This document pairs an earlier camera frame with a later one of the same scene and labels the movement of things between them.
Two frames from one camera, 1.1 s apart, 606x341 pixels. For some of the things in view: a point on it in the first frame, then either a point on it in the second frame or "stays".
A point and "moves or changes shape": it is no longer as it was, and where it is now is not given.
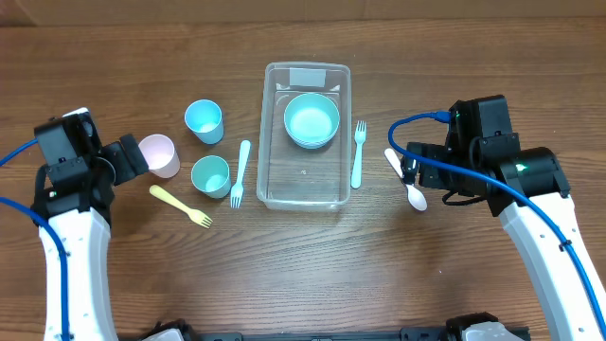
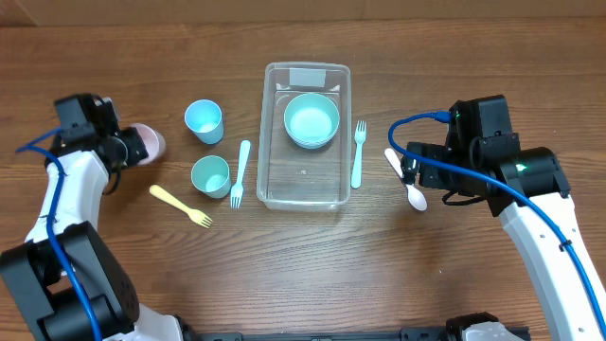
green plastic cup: x=211 y=175 stays
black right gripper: x=425 y=173 stays
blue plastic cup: x=204 y=118 stays
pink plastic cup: x=160 y=154 moves or changes shape
